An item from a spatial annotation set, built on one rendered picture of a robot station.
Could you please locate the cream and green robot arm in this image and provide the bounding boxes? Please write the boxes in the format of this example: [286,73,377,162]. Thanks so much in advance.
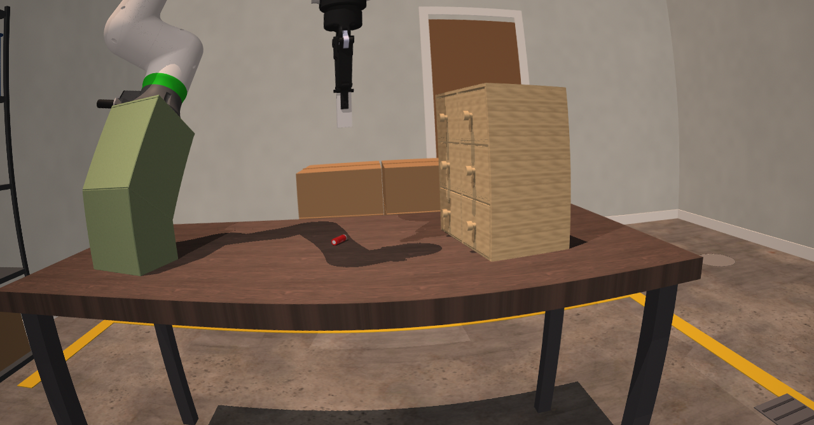
[97,0,369,117]

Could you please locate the light wooden chest of drawers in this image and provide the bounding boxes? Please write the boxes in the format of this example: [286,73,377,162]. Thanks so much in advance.
[435,83,571,261]

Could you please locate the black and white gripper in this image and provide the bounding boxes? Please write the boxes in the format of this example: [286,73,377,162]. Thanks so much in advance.
[324,8,362,128]

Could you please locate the red aa battery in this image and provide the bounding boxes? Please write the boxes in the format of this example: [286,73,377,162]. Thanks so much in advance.
[331,234,347,246]

